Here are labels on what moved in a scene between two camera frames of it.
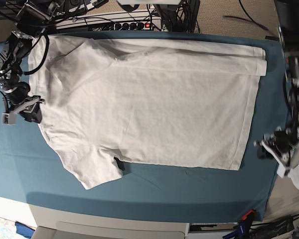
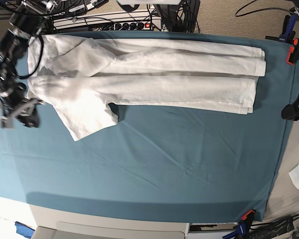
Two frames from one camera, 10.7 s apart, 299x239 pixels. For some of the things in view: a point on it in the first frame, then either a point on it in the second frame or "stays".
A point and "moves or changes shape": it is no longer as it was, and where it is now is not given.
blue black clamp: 242,231 stays
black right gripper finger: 262,154 -> 294,111
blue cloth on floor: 24,230 stays
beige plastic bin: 93,227 stays
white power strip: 136,20 stays
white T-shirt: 171,102 moves or changes shape
